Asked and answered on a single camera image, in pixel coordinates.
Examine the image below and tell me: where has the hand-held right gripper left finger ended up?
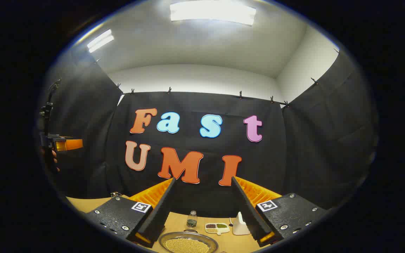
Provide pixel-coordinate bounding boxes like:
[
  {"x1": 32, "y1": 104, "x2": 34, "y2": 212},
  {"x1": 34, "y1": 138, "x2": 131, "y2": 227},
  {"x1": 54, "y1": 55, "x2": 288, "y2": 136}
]
[{"x1": 85, "y1": 177, "x2": 176, "y2": 248}]

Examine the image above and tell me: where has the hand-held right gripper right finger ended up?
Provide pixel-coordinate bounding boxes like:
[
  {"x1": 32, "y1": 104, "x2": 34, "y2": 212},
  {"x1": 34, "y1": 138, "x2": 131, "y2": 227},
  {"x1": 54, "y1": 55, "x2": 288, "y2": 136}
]
[{"x1": 231, "y1": 176, "x2": 329, "y2": 247}]

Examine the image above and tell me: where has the stainless steel pot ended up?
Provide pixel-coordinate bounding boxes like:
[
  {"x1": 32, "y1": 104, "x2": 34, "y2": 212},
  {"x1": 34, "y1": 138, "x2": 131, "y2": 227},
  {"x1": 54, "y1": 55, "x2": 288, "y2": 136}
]
[{"x1": 159, "y1": 230, "x2": 219, "y2": 253}]

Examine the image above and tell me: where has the pile of yellow soybeans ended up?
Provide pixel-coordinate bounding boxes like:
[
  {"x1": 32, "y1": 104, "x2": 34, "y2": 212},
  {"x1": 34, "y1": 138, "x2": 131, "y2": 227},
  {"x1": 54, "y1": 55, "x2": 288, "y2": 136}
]
[{"x1": 165, "y1": 238, "x2": 211, "y2": 253}]

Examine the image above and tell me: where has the white tabletop appliance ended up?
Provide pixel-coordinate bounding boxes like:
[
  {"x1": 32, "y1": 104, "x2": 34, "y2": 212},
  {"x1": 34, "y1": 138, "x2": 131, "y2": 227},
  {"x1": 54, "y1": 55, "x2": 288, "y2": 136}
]
[{"x1": 232, "y1": 212, "x2": 251, "y2": 235}]

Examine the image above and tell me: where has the white divided dish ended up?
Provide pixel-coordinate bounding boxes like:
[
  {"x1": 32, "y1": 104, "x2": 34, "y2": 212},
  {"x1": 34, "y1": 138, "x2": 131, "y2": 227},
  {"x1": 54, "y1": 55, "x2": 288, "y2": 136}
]
[{"x1": 205, "y1": 222, "x2": 230, "y2": 235}]

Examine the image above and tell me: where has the clear plastic water bottle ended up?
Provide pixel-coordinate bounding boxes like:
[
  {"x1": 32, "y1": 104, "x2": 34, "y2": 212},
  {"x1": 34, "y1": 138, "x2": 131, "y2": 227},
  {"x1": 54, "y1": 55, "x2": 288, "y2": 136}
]
[{"x1": 186, "y1": 210, "x2": 198, "y2": 229}]

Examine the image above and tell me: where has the small ceiling light panel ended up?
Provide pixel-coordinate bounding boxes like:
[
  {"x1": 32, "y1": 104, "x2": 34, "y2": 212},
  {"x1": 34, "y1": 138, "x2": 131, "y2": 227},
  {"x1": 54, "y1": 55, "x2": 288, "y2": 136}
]
[{"x1": 87, "y1": 29, "x2": 115, "y2": 53}]

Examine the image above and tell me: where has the row of black cloth clips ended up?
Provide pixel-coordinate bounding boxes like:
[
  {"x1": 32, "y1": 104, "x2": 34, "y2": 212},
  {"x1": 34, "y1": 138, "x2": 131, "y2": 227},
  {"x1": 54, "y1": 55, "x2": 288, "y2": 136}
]
[{"x1": 95, "y1": 48, "x2": 340, "y2": 108}]

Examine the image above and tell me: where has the large ceiling light panel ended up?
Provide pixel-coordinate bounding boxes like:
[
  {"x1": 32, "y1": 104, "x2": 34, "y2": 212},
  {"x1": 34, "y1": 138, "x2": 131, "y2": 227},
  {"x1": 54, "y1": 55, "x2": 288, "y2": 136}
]
[{"x1": 169, "y1": 0, "x2": 257, "y2": 26}]

